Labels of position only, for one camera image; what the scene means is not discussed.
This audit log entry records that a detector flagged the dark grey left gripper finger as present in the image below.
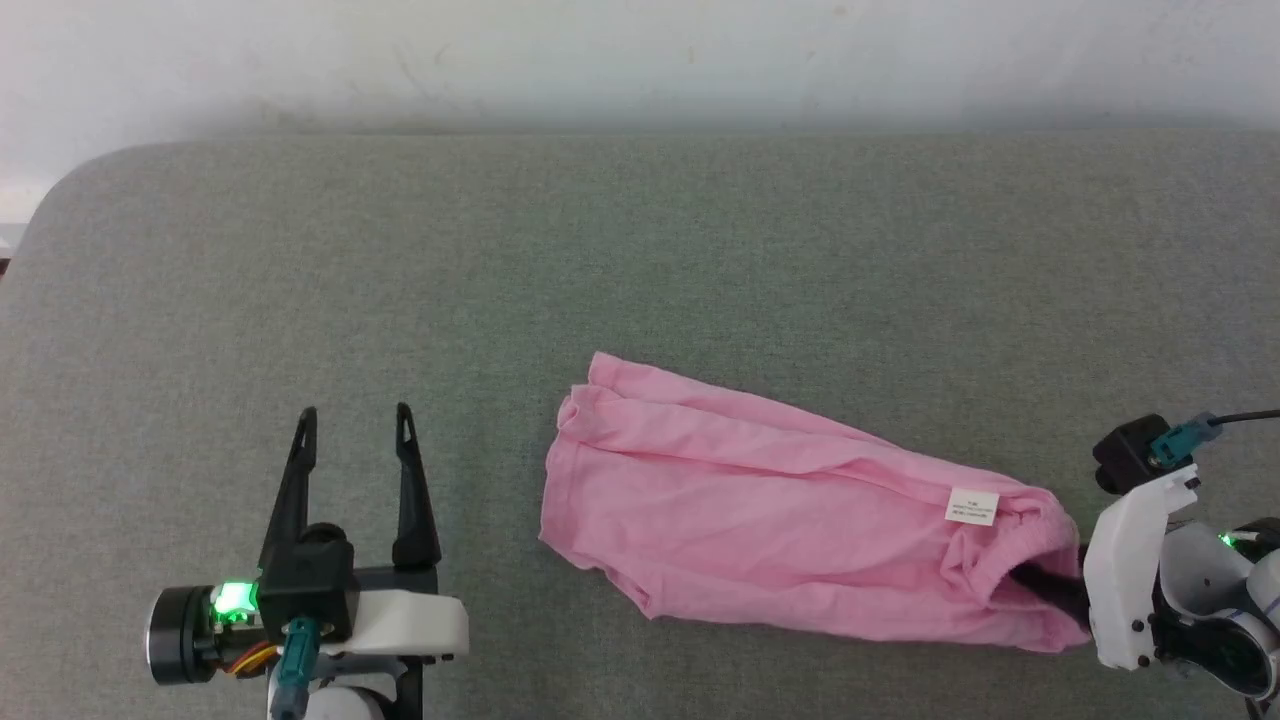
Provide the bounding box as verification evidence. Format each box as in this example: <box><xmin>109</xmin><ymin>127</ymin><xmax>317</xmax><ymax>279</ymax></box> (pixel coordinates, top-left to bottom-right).
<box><xmin>257</xmin><ymin>406</ymin><xmax>319</xmax><ymax>572</ymax></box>
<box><xmin>391</xmin><ymin>402</ymin><xmax>444</xmax><ymax>571</ymax></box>

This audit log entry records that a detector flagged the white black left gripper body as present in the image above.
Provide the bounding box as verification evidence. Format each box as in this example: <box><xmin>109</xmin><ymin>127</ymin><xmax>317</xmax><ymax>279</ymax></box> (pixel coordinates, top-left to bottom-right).
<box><xmin>318</xmin><ymin>564</ymin><xmax>471</xmax><ymax>665</ymax></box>

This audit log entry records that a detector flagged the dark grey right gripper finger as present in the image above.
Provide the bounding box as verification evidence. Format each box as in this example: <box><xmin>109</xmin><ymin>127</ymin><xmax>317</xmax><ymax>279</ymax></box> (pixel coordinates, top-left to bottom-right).
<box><xmin>1008</xmin><ymin>562</ymin><xmax>1093</xmax><ymax>626</ymax></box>

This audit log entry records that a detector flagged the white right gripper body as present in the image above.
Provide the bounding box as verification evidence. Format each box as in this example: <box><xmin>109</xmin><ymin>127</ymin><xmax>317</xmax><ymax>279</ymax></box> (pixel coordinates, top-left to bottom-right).
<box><xmin>1083</xmin><ymin>470</ymin><xmax>1202</xmax><ymax>673</ymax></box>

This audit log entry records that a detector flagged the pink cloth garment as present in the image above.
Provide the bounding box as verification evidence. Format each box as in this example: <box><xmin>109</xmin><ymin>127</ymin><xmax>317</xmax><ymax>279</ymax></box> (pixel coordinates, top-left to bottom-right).
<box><xmin>539</xmin><ymin>350</ymin><xmax>1094</xmax><ymax>654</ymax></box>

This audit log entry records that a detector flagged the grey fabric sofa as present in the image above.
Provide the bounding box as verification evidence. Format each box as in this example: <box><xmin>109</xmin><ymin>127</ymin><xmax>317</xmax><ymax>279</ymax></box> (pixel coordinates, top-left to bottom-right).
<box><xmin>0</xmin><ymin>130</ymin><xmax>1280</xmax><ymax>720</ymax></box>

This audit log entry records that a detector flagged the black cable with teal plug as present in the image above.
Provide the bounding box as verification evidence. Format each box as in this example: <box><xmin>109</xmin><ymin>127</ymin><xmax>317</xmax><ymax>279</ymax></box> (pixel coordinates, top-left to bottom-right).
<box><xmin>1149</xmin><ymin>407</ymin><xmax>1280</xmax><ymax>470</ymax></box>
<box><xmin>267</xmin><ymin>617</ymin><xmax>324</xmax><ymax>720</ymax></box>

